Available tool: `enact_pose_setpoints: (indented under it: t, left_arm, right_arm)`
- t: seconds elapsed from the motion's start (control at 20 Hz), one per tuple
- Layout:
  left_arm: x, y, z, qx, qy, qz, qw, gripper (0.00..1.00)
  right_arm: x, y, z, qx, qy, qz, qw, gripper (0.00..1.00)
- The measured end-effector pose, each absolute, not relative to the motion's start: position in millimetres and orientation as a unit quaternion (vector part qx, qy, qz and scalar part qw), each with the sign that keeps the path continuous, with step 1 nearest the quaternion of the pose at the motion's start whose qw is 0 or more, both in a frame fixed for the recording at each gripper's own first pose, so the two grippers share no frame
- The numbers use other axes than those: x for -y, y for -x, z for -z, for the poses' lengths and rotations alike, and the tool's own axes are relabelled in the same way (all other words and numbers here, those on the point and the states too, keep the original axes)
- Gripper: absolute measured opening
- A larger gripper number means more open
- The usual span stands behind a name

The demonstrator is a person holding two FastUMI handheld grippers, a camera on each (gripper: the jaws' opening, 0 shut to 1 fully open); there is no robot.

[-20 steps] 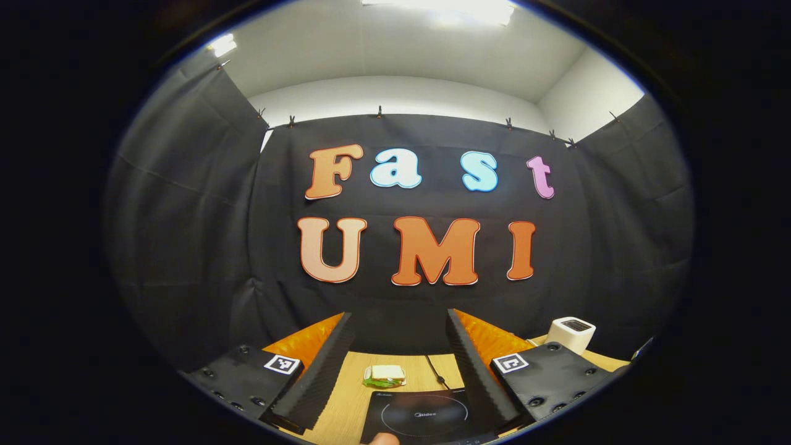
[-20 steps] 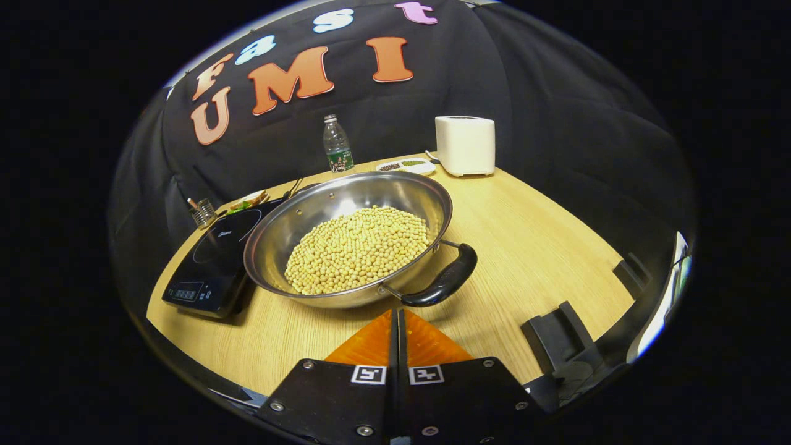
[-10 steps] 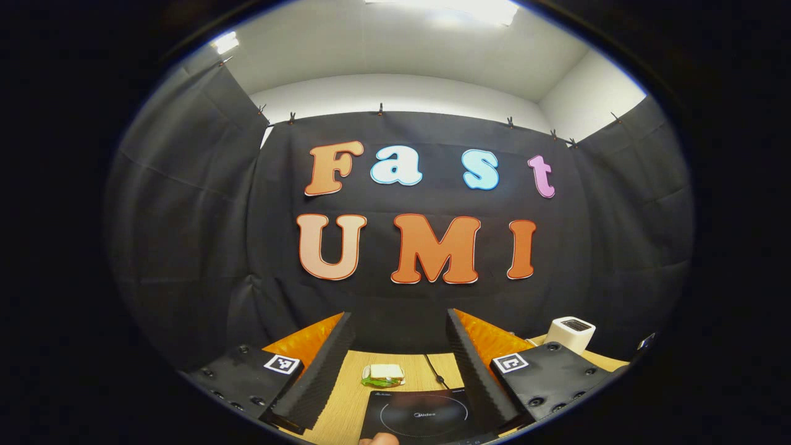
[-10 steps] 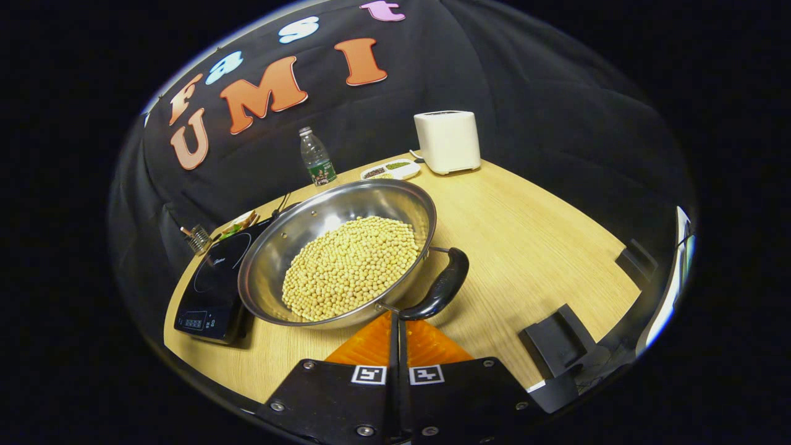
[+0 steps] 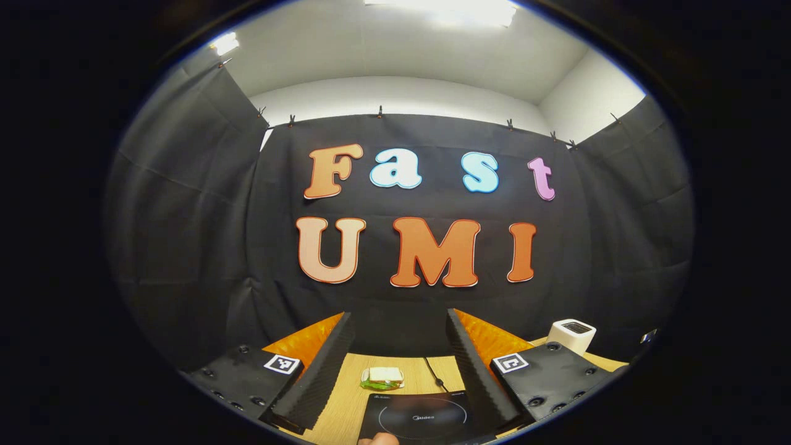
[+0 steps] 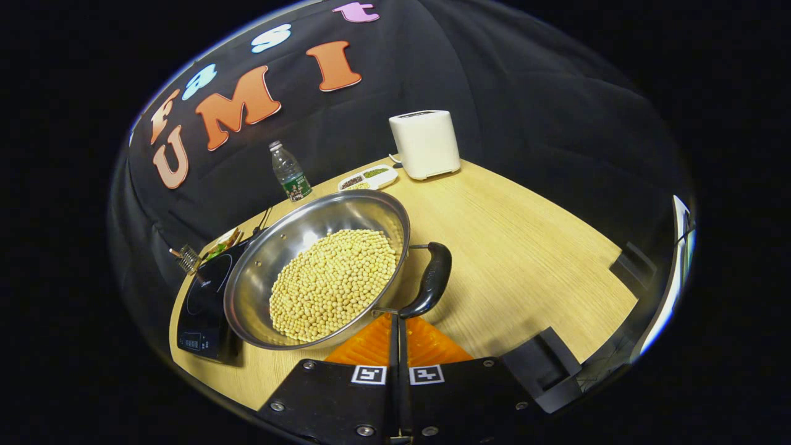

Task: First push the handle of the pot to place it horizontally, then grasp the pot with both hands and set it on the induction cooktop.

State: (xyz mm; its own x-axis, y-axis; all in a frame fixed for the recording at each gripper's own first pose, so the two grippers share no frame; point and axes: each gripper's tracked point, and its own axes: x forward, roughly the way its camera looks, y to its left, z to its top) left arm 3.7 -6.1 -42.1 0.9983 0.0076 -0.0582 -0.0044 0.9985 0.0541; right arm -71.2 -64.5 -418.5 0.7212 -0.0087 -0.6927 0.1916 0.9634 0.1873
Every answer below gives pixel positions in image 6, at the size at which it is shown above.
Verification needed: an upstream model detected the steel pot with black handle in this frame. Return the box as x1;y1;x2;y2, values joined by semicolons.
224;189;453;351

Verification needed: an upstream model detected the white toaster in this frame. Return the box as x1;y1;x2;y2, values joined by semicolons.
389;110;461;181

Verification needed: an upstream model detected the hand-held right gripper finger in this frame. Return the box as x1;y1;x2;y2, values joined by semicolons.
256;312;400;445
399;315;538;445

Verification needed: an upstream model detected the black bracket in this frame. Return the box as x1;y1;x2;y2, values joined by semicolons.
501;328;583;415
609;241;659;291

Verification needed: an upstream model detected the black power cable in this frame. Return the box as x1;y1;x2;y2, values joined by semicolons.
250;207;273;239

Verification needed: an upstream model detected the white divided dish of beans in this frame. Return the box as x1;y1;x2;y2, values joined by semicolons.
337;164;399;192

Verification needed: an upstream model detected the clear plastic water bottle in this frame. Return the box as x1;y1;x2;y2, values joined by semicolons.
269;140;313;203

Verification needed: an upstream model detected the black backdrop cloth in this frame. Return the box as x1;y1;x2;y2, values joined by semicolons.
108;0;687;297

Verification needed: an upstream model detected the black induction cooktop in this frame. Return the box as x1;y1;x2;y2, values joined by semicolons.
177;238;260;365

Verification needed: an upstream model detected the wire utensil holder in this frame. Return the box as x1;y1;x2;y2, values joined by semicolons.
169;244;205;276

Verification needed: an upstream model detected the pile of yellow soybeans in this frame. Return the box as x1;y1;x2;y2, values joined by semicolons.
269;229;397;342

